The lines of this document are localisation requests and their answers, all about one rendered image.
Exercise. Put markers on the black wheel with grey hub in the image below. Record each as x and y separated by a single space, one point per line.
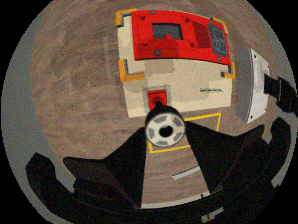
158 117

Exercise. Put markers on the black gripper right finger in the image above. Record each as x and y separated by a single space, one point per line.
217 153

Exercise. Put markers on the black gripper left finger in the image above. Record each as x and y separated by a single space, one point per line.
123 168

